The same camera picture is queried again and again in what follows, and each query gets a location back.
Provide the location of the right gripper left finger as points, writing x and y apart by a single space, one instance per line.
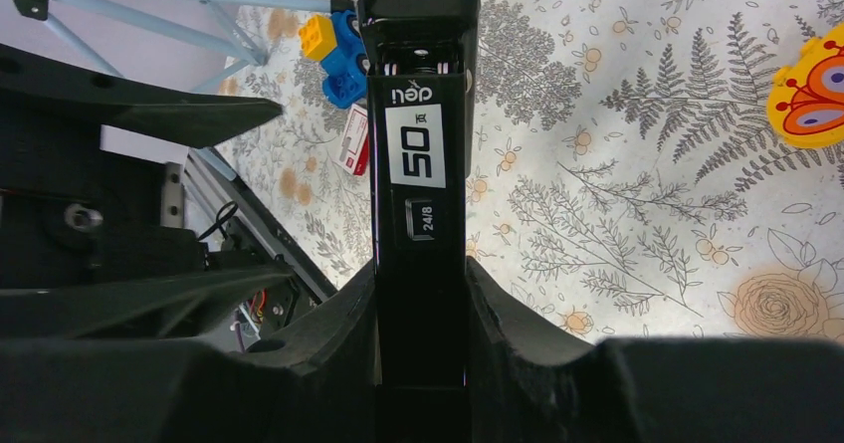
61 381

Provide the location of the yellow butterfly toy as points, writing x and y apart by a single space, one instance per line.
805 106

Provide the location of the blue yellow toy car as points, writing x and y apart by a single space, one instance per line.
335 43

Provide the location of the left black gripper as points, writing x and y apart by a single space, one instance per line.
50 87

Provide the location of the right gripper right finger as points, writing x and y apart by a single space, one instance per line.
530 381

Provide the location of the light blue stand legs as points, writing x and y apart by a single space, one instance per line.
206 46

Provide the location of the floral table mat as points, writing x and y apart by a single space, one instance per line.
625 179

